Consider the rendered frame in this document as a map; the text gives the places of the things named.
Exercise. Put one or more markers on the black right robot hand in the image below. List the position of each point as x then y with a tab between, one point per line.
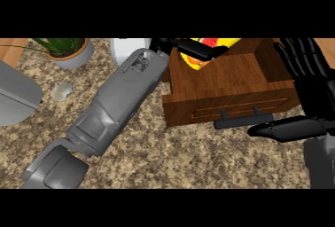
312	94

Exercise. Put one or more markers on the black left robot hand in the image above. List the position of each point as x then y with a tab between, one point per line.
198	48

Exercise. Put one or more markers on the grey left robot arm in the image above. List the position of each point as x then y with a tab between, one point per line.
114	100

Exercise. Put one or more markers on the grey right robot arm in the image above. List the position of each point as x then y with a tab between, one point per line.
321	165

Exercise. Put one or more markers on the brown wooden drawer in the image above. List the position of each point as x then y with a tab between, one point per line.
231	103
226	75

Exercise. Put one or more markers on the brown wooden drawer front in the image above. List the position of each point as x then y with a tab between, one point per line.
231	103

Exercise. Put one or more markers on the clear glass cup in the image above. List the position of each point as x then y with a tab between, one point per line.
63	91

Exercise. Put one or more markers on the yellow fruit print box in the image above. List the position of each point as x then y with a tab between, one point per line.
198	62

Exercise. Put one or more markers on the white rounded container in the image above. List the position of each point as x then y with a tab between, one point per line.
125	48

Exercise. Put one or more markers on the grey plant pot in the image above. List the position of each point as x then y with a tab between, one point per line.
79	57

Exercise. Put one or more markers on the green leafy plant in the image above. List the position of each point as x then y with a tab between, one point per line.
61	45

